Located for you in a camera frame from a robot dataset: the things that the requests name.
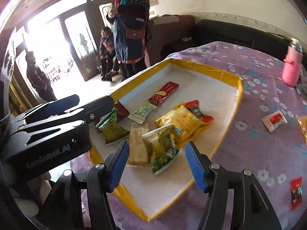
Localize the green yellow pea snack packet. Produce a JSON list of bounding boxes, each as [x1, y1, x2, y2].
[[142, 124, 182, 176]]

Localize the white red small packet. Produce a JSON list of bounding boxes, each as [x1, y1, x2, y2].
[[261, 110, 288, 133]]

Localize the red dark candy packet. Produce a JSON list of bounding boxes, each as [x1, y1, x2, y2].
[[290, 177, 303, 211]]

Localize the red chocolate snack packet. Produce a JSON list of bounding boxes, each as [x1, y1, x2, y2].
[[184, 100, 214, 124]]

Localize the standing person at doorway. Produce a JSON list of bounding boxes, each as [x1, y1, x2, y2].
[[25, 51, 57, 102]]

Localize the beige wafer packet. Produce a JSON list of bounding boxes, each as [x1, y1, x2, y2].
[[127, 122, 149, 166]]

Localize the pale green small packet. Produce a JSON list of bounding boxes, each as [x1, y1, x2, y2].
[[128, 103, 157, 124]]

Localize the seated person by door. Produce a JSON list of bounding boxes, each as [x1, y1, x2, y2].
[[99, 27, 119, 81]]

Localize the long red chip packet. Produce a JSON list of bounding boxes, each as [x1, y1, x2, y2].
[[148, 81, 180, 106]]

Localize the yellow snack bag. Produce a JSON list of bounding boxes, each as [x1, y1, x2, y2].
[[154, 105, 210, 149]]

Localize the purple floral tablecloth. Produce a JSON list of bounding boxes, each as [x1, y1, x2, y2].
[[69, 40, 307, 230]]

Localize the yellow rimmed white tray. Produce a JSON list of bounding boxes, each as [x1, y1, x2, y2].
[[87, 57, 244, 223]]

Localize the woman in dark coat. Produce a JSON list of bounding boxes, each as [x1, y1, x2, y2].
[[107, 0, 151, 80]]

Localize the large beige cracker packet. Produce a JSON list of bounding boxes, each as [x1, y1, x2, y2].
[[297, 115, 307, 143]]

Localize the brown armchair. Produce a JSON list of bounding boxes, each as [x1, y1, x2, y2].
[[145, 15, 195, 67]]

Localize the pink knit-sleeved bottle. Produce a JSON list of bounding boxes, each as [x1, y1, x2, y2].
[[281, 38, 303, 87]]

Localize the black sofa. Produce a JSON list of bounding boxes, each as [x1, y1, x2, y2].
[[165, 19, 307, 60]]

